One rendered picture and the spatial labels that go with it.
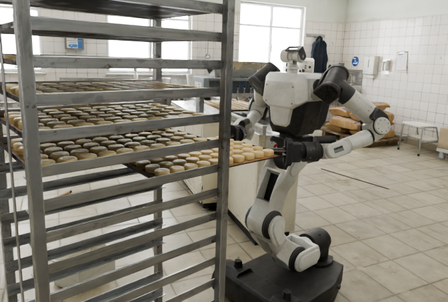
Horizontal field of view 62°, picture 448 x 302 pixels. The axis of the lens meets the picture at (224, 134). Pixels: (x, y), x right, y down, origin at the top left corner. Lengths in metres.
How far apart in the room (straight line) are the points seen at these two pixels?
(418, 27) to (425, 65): 0.64
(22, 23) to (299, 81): 1.18
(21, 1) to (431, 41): 6.39
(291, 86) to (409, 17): 5.56
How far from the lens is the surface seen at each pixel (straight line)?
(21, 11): 0.96
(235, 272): 2.15
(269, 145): 2.55
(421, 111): 6.91
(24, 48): 0.96
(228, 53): 1.24
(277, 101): 1.81
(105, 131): 1.07
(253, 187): 2.67
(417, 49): 7.02
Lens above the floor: 1.34
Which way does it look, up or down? 12 degrees down
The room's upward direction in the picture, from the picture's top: 2 degrees clockwise
